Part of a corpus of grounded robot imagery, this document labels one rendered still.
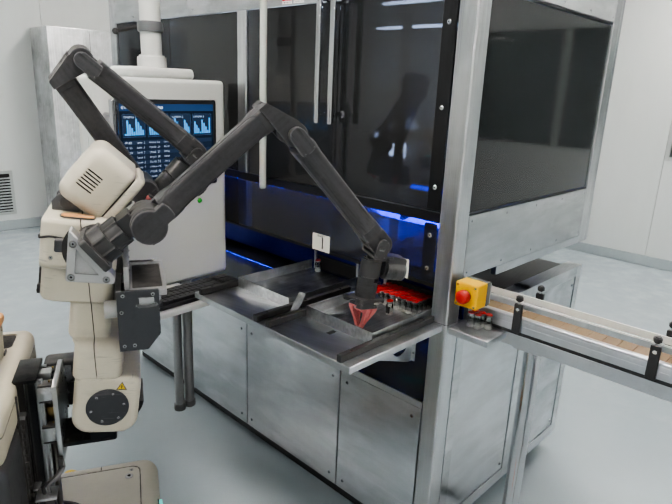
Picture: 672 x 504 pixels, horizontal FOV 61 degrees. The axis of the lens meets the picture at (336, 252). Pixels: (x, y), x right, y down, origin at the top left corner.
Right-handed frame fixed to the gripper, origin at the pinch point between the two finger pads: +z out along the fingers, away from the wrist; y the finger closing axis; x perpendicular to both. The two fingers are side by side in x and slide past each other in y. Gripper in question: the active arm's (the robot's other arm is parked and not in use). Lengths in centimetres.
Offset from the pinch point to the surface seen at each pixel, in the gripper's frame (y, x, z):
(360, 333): -0.8, -1.6, 1.0
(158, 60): -17, 95, -66
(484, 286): 25.1, -21.2, -17.0
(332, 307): 10.3, 19.8, 1.1
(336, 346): -8.1, -0.2, 4.4
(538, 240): 76, -12, -29
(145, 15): -23, 98, -80
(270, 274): 13, 54, 0
